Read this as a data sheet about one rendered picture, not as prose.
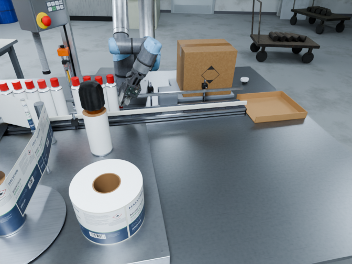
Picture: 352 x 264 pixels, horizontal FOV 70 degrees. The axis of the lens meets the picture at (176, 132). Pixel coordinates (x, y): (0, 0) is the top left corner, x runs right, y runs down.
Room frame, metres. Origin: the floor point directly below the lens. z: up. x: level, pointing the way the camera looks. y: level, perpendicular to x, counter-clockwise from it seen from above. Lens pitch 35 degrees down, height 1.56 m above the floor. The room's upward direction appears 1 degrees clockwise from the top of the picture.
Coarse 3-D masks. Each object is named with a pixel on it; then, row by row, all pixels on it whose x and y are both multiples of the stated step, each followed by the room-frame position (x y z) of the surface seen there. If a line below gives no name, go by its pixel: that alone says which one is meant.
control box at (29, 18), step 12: (12, 0) 1.07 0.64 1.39; (24, 0) 1.04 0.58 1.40; (36, 0) 1.06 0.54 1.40; (48, 0) 1.11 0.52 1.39; (24, 12) 1.05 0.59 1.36; (36, 12) 1.05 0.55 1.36; (60, 12) 1.15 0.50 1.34; (24, 24) 1.06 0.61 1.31; (36, 24) 1.04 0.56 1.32; (60, 24) 1.14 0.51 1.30
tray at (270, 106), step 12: (240, 96) 1.38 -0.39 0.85; (252, 96) 1.39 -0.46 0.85; (264, 96) 1.41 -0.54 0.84; (276, 96) 1.42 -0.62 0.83; (288, 96) 1.36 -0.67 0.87; (252, 108) 1.27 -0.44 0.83; (264, 108) 1.27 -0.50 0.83; (276, 108) 1.27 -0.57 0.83; (288, 108) 1.28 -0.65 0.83; (300, 108) 1.24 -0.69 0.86; (264, 120) 1.13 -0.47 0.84; (276, 120) 1.15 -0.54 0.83
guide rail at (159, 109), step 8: (200, 104) 1.15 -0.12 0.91; (208, 104) 1.16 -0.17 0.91; (216, 104) 1.16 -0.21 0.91; (224, 104) 1.17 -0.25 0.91; (232, 104) 1.18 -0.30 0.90; (240, 104) 1.19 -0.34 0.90; (112, 112) 1.05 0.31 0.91; (120, 112) 1.06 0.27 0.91; (128, 112) 1.07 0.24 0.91; (136, 112) 1.08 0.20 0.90; (144, 112) 1.08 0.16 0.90; (152, 112) 1.09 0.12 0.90
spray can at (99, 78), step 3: (96, 78) 1.07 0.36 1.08; (99, 78) 1.07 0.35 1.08; (99, 81) 1.07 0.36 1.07; (102, 81) 1.08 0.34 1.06; (102, 84) 1.08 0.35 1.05; (105, 87) 1.08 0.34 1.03; (105, 90) 1.08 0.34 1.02; (105, 93) 1.07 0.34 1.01; (105, 96) 1.07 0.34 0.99; (105, 99) 1.07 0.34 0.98; (105, 102) 1.06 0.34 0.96; (105, 105) 1.06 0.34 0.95; (108, 108) 1.08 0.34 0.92; (108, 111) 1.08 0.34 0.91
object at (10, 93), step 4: (0, 84) 0.98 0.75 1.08; (4, 84) 0.99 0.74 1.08; (0, 88) 0.98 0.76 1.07; (4, 88) 0.98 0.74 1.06; (8, 88) 1.00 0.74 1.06; (0, 92) 0.98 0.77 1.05; (4, 92) 0.98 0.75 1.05; (8, 92) 0.99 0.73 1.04; (12, 92) 1.00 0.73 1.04; (12, 96) 0.99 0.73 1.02
